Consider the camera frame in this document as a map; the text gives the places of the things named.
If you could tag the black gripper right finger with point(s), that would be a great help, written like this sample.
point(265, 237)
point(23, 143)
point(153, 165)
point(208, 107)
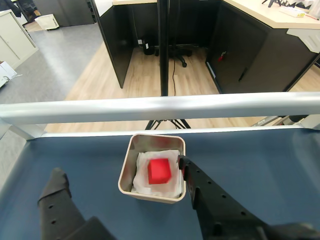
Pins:
point(215, 207)

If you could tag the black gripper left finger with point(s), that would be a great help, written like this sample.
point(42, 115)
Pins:
point(55, 207)

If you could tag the red cube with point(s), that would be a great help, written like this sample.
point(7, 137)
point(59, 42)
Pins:
point(158, 171)

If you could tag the beige square metal box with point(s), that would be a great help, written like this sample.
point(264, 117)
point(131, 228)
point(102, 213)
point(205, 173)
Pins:
point(125, 175)

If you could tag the white cardboard box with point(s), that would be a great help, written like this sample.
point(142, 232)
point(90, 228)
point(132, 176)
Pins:
point(6, 72)

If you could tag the black office chair base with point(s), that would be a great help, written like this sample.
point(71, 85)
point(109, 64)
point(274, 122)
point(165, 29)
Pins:
point(183, 61)

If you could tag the black tripod stand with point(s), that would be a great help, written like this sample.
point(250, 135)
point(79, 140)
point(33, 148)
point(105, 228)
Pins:
point(163, 50)

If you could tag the black bin under desk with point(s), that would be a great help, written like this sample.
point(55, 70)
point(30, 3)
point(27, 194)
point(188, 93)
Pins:
point(148, 46)

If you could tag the white filing cabinet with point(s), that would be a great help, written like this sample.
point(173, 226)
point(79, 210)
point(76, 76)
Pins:
point(12, 37)

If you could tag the white waste bin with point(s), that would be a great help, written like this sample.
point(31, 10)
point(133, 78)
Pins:
point(48, 22)

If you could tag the silver metal table frame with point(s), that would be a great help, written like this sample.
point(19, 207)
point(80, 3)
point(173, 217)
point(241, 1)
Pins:
point(150, 106)

